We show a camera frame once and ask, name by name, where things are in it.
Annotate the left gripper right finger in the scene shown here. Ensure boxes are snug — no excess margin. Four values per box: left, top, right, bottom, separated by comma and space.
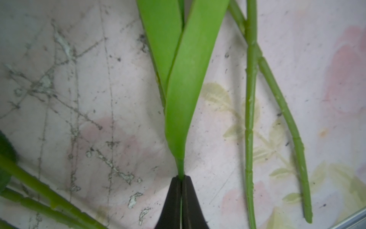
182, 176, 209, 229

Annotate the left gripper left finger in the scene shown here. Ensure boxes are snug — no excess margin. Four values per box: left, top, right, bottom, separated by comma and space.
155, 177, 182, 229

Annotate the pink tulip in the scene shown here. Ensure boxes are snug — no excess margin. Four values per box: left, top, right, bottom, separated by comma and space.
137, 1, 229, 178

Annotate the cream white rose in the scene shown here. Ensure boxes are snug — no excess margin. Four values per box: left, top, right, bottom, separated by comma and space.
1, 188, 87, 229

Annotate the floral pink table mat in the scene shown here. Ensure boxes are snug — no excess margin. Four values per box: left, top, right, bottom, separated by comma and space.
1, 1, 366, 229

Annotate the pink rose pair stem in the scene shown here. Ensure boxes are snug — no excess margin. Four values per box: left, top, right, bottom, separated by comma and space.
228, 1, 313, 224

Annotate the pink rose left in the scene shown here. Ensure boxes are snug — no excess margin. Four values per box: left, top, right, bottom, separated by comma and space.
245, 0, 258, 229

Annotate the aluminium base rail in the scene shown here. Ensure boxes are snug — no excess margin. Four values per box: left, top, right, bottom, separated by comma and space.
330, 208, 366, 229

